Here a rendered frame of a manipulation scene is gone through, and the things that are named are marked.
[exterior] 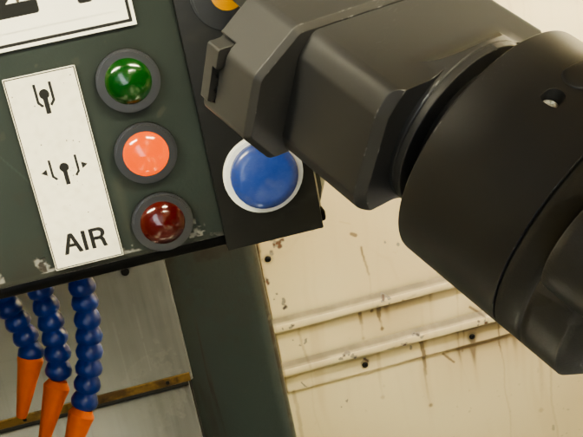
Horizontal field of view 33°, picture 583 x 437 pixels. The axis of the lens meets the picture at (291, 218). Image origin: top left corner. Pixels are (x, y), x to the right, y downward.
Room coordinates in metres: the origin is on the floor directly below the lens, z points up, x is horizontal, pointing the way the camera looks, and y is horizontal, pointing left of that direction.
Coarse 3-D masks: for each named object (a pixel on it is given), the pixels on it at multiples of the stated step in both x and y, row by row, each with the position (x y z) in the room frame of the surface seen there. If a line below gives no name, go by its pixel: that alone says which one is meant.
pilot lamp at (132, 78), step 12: (120, 60) 0.41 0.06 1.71; (132, 60) 0.41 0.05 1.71; (108, 72) 0.41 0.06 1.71; (120, 72) 0.41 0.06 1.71; (132, 72) 0.41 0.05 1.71; (144, 72) 0.41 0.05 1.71; (108, 84) 0.41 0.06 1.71; (120, 84) 0.41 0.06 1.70; (132, 84) 0.41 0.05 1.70; (144, 84) 0.41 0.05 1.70; (120, 96) 0.41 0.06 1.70; (132, 96) 0.41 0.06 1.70; (144, 96) 0.41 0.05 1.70
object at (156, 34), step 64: (0, 64) 0.41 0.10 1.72; (64, 64) 0.41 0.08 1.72; (0, 128) 0.41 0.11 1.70; (192, 128) 0.42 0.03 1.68; (0, 192) 0.41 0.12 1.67; (128, 192) 0.42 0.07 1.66; (192, 192) 0.42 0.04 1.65; (320, 192) 0.43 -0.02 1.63; (0, 256) 0.41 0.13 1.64; (128, 256) 0.42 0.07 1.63
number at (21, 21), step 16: (0, 0) 0.41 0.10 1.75; (16, 0) 0.41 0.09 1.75; (32, 0) 0.41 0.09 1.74; (48, 0) 0.41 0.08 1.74; (64, 0) 0.41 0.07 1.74; (80, 0) 0.41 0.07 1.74; (96, 0) 0.41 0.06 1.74; (112, 0) 0.42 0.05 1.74; (0, 16) 0.41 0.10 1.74; (16, 16) 0.41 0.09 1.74; (32, 16) 0.41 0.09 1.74; (48, 16) 0.41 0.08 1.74; (64, 16) 0.41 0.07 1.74; (80, 16) 0.41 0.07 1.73; (0, 32) 0.41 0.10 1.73
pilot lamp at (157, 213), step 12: (156, 204) 0.41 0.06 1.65; (168, 204) 0.41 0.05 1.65; (144, 216) 0.41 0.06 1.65; (156, 216) 0.41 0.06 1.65; (168, 216) 0.41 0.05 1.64; (180, 216) 0.41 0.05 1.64; (144, 228) 0.41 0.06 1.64; (156, 228) 0.41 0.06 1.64; (168, 228) 0.41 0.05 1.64; (180, 228) 0.41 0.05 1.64; (156, 240) 0.41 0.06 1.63; (168, 240) 0.41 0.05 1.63
